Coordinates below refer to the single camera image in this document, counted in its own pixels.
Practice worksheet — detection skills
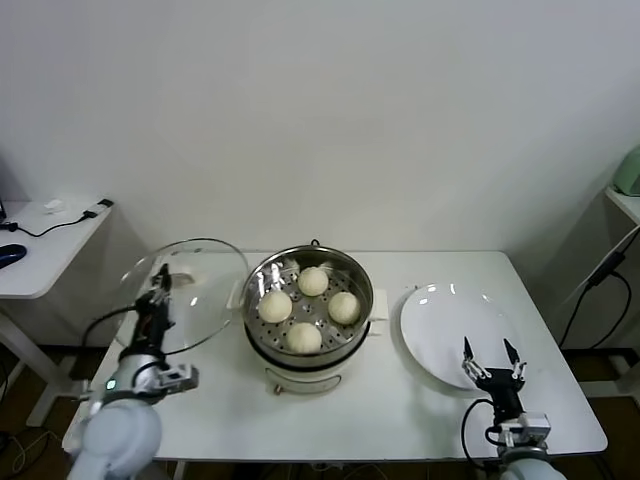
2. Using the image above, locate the black desk cable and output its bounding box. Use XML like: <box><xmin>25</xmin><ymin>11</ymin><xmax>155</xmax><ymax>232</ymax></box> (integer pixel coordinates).
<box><xmin>0</xmin><ymin>212</ymin><xmax>99</xmax><ymax>239</ymax></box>

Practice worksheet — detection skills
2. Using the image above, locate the black and white adapter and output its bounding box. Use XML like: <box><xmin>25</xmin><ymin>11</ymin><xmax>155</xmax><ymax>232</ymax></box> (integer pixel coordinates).
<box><xmin>83</xmin><ymin>199</ymin><xmax>116</xmax><ymax>221</ymax></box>

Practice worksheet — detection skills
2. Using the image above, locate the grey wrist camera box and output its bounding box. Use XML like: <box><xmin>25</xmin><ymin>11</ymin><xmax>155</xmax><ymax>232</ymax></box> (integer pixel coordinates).
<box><xmin>158</xmin><ymin>363</ymin><xmax>202</xmax><ymax>395</ymax></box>
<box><xmin>487</xmin><ymin>412</ymin><xmax>552</xmax><ymax>447</ymax></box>

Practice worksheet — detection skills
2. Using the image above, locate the black cable with adapter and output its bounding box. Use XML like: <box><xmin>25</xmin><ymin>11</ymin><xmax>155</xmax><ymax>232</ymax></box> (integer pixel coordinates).
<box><xmin>558</xmin><ymin>252</ymin><xmax>634</xmax><ymax>350</ymax></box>

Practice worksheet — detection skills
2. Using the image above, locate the stainless steel steamer basket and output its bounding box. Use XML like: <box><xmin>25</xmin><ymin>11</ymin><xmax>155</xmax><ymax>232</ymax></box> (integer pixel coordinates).
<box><xmin>227</xmin><ymin>245</ymin><xmax>390</xmax><ymax>357</ymax></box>

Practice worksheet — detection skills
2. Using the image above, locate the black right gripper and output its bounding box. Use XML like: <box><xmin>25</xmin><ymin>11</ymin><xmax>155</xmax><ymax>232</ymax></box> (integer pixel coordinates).
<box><xmin>460</xmin><ymin>336</ymin><xmax>527</xmax><ymax>417</ymax></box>

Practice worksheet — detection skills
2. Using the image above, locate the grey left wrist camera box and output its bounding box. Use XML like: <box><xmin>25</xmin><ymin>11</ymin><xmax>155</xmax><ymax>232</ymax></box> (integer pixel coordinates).
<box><xmin>158</xmin><ymin>363</ymin><xmax>202</xmax><ymax>395</ymax></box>

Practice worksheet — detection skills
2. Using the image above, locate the dark monitor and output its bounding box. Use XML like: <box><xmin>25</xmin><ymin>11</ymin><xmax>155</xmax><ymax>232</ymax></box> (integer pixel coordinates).
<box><xmin>0</xmin><ymin>149</ymin><xmax>25</xmax><ymax>225</ymax></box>

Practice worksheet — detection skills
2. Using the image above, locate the white electric cooking pot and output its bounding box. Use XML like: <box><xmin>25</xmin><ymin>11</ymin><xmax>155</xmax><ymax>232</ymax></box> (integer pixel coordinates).
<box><xmin>244</xmin><ymin>319</ymin><xmax>382</xmax><ymax>396</ymax></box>

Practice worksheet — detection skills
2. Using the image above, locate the dark blue computer mouse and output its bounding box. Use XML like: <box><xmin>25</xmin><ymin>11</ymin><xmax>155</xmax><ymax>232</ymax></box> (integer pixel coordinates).
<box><xmin>0</xmin><ymin>243</ymin><xmax>28</xmax><ymax>272</ymax></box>

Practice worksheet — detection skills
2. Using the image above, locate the pale green appliance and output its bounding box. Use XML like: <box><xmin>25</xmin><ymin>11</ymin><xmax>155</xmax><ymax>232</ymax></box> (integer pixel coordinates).
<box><xmin>613</xmin><ymin>149</ymin><xmax>640</xmax><ymax>197</ymax></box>

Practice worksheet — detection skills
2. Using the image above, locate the white round plate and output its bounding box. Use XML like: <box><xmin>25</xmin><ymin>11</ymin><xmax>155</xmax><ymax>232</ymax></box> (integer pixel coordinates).
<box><xmin>399</xmin><ymin>283</ymin><xmax>524</xmax><ymax>392</ymax></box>

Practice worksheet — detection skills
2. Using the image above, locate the white steamed baozi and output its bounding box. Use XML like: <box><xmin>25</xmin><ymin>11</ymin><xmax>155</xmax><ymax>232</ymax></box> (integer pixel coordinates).
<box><xmin>285</xmin><ymin>322</ymin><xmax>322</xmax><ymax>355</ymax></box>
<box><xmin>297</xmin><ymin>266</ymin><xmax>330</xmax><ymax>297</ymax></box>
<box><xmin>258</xmin><ymin>290</ymin><xmax>293</xmax><ymax>324</ymax></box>
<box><xmin>327</xmin><ymin>291</ymin><xmax>362</xmax><ymax>325</ymax></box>

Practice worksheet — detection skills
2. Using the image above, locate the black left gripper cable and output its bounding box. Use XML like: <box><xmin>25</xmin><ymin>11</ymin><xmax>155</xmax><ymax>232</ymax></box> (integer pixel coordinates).
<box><xmin>82</xmin><ymin>304</ymin><xmax>144</xmax><ymax>349</ymax></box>

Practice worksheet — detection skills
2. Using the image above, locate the white side table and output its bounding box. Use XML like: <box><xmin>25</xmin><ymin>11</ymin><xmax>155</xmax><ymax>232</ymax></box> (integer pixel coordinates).
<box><xmin>604</xmin><ymin>184</ymin><xmax>640</xmax><ymax>397</ymax></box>

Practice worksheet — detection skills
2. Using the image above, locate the white side desk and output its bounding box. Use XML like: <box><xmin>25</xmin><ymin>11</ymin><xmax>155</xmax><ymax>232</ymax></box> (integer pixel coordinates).
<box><xmin>0</xmin><ymin>199</ymin><xmax>115</xmax><ymax>429</ymax></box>

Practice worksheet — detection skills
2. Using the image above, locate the round glass pot lid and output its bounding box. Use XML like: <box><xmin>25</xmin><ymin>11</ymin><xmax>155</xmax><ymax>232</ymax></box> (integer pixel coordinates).
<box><xmin>115</xmin><ymin>238</ymin><xmax>250</xmax><ymax>356</ymax></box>

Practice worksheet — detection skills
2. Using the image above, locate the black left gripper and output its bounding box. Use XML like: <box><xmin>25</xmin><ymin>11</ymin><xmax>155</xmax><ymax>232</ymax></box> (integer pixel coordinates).
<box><xmin>133</xmin><ymin>264</ymin><xmax>176</xmax><ymax>349</ymax></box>

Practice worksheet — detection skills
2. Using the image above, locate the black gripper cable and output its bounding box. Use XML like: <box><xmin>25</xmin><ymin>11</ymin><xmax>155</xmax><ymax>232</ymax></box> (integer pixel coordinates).
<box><xmin>82</xmin><ymin>304</ymin><xmax>144</xmax><ymax>349</ymax></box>
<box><xmin>460</xmin><ymin>397</ymin><xmax>497</xmax><ymax>469</ymax></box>

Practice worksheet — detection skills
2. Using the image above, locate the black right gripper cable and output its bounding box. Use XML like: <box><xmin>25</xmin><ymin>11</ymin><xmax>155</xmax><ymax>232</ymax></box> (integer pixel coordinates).
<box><xmin>460</xmin><ymin>397</ymin><xmax>497</xmax><ymax>469</ymax></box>

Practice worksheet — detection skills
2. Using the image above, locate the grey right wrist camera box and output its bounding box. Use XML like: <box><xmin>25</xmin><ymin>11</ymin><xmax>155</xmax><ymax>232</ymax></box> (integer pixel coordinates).
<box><xmin>487</xmin><ymin>412</ymin><xmax>552</xmax><ymax>447</ymax></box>

